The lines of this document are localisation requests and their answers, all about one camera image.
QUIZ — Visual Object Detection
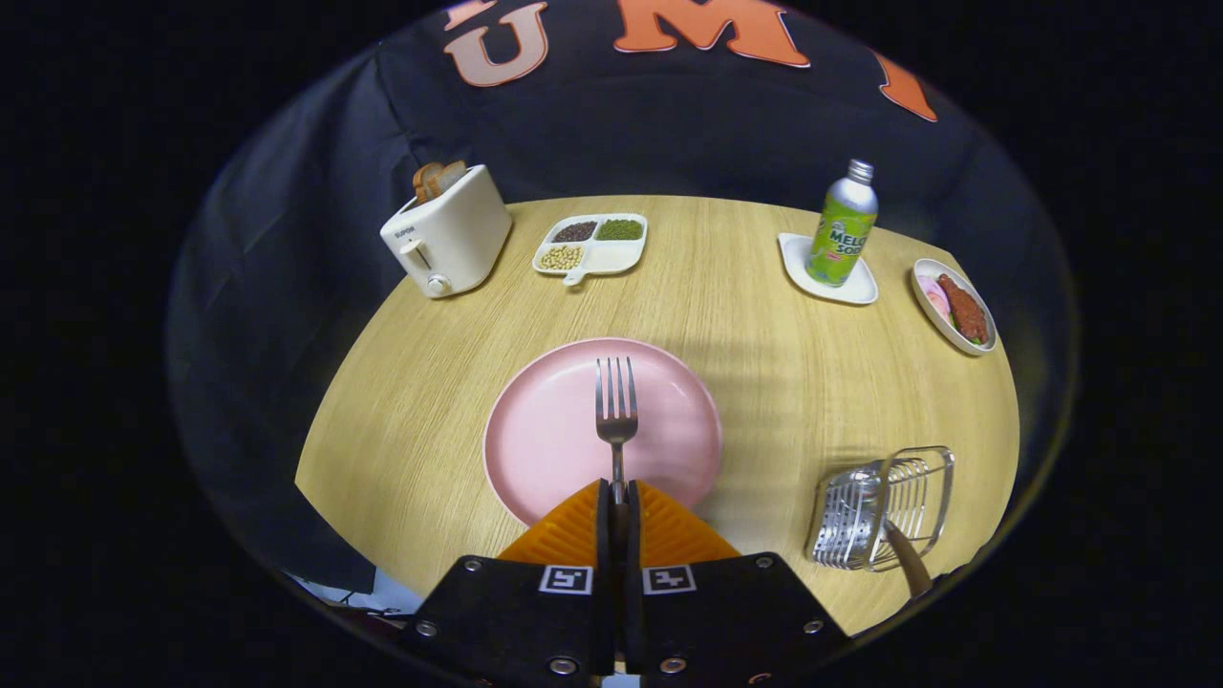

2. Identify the green soda bottle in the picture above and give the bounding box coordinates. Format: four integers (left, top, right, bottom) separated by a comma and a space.
805, 159, 879, 289

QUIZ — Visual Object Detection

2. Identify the white toaster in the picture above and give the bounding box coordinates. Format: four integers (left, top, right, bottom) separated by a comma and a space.
380, 164, 514, 299

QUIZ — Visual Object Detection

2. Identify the white square coaster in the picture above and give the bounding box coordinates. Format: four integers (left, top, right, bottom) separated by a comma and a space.
777, 232, 879, 307

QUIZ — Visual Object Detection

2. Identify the wooden-handled metal spoon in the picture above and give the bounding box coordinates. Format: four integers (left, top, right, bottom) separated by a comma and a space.
812, 463, 933, 600

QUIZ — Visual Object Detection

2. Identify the white divided tray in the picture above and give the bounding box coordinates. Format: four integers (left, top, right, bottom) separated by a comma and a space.
532, 213, 649, 287

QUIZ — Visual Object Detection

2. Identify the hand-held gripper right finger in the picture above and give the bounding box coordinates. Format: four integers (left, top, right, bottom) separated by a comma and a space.
624, 480, 853, 688

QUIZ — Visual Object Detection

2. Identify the metal wire basket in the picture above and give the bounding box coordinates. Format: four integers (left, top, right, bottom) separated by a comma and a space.
805, 445, 956, 574

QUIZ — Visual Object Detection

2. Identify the wooden-handled metal fork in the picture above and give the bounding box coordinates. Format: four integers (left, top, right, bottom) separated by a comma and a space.
595, 357, 639, 505

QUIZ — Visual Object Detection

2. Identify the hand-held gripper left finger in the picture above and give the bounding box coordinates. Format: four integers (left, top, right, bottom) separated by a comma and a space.
404, 480, 614, 688

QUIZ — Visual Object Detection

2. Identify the red-brown meat piece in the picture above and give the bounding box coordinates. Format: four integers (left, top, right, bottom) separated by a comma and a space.
936, 273, 990, 345

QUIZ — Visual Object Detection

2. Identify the white oval plate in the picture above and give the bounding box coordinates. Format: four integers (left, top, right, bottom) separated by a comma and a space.
911, 258, 998, 357

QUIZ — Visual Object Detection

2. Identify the pink round plate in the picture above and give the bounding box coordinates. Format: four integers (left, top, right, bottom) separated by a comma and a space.
483, 337, 724, 528

